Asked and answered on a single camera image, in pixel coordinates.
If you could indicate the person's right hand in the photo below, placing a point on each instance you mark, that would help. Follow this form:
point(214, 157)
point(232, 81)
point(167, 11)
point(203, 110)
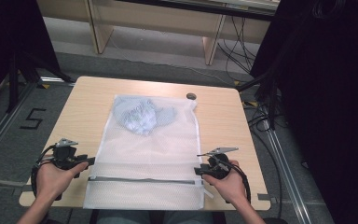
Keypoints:
point(230, 186)

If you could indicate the black curtain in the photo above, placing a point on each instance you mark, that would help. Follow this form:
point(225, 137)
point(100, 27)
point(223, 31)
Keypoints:
point(9, 37)
point(329, 109)

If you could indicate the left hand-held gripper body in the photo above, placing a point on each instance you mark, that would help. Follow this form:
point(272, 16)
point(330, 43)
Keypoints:
point(62, 154)

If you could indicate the grey tape strip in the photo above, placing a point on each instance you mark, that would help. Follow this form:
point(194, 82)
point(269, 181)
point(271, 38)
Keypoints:
point(265, 197)
point(24, 188)

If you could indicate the white mesh laundry bag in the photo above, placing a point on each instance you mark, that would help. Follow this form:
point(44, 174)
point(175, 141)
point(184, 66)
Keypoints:
point(149, 161)

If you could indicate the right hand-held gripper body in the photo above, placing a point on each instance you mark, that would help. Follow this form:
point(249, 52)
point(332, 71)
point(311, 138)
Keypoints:
point(216, 165)

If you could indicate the black metal stand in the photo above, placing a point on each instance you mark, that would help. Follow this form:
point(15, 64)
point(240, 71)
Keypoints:
point(272, 93)

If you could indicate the black tripod stand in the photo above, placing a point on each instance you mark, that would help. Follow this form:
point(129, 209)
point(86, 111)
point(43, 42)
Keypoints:
point(14, 81)

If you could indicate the person's legs in jeans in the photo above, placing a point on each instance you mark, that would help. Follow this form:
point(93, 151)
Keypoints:
point(124, 217)

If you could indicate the light wooden bench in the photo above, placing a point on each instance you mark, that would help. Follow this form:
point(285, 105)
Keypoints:
point(155, 21)

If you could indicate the light blue garment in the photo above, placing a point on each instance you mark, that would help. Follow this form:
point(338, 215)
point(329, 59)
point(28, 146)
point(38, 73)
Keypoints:
point(141, 116)

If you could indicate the metal floor rail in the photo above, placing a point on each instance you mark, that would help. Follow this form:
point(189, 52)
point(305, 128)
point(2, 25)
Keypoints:
point(3, 124)
point(287, 174)

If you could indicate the person's left hand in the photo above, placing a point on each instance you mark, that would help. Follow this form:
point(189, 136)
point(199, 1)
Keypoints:
point(54, 180)

